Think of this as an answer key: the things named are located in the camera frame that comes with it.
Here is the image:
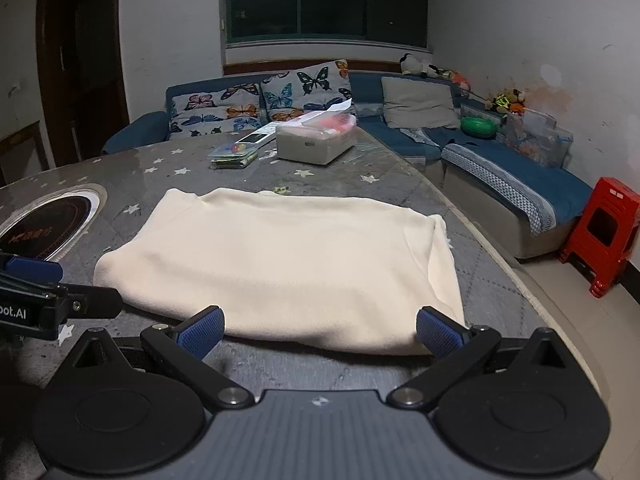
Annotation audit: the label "round black induction cooktop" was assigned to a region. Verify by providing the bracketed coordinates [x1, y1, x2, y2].
[0, 190, 108, 261]

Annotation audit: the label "white tissue box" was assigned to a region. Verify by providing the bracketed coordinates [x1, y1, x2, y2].
[275, 100, 358, 166]

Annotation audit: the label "blue sofa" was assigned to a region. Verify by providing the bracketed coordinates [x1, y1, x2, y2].
[101, 72, 596, 261]

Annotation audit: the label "dark wooden door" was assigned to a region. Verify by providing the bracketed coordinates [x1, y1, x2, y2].
[36, 0, 131, 171]

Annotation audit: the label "grey star tablecloth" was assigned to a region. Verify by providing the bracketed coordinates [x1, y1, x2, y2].
[0, 127, 601, 411]

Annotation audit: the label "green bowl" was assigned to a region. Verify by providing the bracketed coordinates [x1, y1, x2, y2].
[460, 116, 498, 139]

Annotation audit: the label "cream sweatshirt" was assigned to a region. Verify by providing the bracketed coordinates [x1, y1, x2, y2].
[93, 187, 467, 357]

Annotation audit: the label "butterfly print cushion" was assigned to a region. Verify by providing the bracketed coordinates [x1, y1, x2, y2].
[260, 59, 356, 123]
[167, 82, 263, 140]

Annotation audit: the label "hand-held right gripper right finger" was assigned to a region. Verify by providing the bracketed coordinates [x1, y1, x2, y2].
[387, 306, 576, 409]

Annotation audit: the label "clear storage bin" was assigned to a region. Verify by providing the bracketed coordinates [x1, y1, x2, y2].
[502, 109, 573, 168]

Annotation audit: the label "yellow orange plush toy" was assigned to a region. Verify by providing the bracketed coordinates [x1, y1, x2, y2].
[485, 87, 528, 113]

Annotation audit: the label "clear plastic box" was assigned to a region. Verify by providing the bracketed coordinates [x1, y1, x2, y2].
[209, 142, 259, 170]

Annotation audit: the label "wooden side table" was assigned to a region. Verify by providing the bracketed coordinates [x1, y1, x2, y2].
[0, 120, 51, 188]

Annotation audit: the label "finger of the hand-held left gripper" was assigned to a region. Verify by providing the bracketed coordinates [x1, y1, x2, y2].
[66, 284, 124, 320]
[0, 254, 64, 286]

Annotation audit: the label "black white plush toy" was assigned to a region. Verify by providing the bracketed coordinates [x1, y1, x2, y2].
[400, 52, 446, 78]

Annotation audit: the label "plain grey cushion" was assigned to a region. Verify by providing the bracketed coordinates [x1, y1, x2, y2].
[381, 76, 461, 131]

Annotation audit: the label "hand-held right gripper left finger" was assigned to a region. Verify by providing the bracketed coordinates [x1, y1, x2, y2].
[67, 306, 253, 408]

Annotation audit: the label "red plastic stool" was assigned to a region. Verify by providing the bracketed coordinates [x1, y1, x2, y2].
[559, 176, 640, 299]

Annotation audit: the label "dark window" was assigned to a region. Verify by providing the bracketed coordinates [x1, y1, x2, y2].
[220, 0, 433, 53]

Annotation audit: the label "white remote control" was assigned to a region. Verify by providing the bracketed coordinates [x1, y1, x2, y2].
[235, 130, 273, 147]

